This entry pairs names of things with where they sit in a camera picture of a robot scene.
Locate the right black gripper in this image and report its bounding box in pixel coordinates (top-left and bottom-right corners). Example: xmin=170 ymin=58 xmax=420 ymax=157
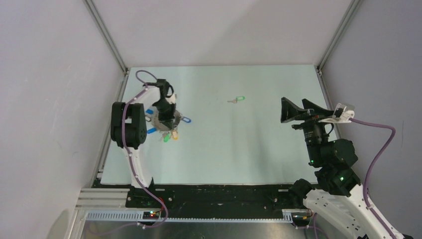
xmin=278 ymin=97 xmax=332 ymax=164

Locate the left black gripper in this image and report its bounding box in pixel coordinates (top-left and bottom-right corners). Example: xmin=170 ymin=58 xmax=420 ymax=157
xmin=153 ymin=100 xmax=176 ymax=130

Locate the keyring with tagged keys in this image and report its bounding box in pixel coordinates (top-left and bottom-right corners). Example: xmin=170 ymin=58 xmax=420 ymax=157
xmin=145 ymin=109 xmax=192 ymax=142

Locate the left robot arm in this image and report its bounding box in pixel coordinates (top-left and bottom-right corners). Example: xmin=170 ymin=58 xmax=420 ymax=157
xmin=110 ymin=79 xmax=181 ymax=188

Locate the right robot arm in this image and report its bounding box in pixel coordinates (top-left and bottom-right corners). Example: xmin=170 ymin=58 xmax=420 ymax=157
xmin=280 ymin=97 xmax=407 ymax=239

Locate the key with green tag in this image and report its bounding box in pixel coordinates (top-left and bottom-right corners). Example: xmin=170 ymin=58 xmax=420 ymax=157
xmin=227 ymin=96 xmax=245 ymax=104

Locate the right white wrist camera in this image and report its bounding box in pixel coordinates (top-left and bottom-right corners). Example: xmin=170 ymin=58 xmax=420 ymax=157
xmin=319 ymin=103 xmax=355 ymax=124

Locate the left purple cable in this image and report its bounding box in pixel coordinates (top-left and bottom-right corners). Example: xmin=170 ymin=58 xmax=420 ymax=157
xmin=92 ymin=70 xmax=169 ymax=237

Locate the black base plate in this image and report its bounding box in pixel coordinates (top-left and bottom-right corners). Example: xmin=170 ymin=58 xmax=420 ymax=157
xmin=92 ymin=179 xmax=312 ymax=221

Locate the grey cable duct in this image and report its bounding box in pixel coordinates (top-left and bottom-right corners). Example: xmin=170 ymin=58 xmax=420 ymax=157
xmin=85 ymin=210 xmax=293 ymax=223

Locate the right aluminium frame post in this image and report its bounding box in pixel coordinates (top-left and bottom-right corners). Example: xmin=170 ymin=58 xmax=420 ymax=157
xmin=316 ymin=0 xmax=364 ymax=76

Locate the aluminium frame post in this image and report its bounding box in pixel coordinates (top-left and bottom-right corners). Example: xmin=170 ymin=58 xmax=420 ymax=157
xmin=316 ymin=0 xmax=364 ymax=76
xmin=83 ymin=0 xmax=128 ymax=75

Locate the left aluminium frame post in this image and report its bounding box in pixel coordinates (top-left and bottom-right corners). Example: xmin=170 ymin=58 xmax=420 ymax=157
xmin=83 ymin=0 xmax=128 ymax=75

